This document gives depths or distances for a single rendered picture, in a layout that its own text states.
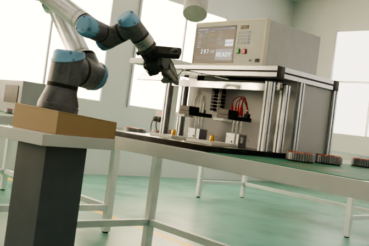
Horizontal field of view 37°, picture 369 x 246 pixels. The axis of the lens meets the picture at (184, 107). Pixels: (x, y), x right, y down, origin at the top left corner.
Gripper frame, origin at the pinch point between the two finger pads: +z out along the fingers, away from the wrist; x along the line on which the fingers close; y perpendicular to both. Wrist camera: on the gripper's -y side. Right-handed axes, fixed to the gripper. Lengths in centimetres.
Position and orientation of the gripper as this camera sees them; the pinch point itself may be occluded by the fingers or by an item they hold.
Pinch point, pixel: (178, 81)
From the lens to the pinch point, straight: 224.4
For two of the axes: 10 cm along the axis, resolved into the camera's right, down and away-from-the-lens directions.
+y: -8.3, 2.6, 4.9
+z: 5.1, 7.0, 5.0
